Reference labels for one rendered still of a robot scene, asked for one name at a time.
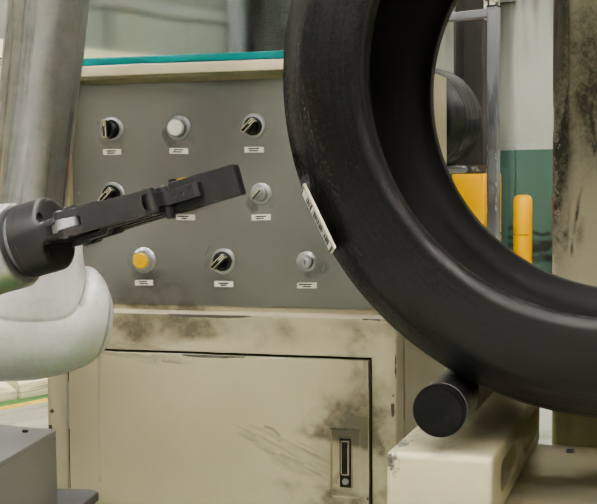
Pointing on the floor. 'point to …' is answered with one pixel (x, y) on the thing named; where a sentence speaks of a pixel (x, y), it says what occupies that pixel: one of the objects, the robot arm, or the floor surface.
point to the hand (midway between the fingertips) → (206, 188)
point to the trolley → (457, 137)
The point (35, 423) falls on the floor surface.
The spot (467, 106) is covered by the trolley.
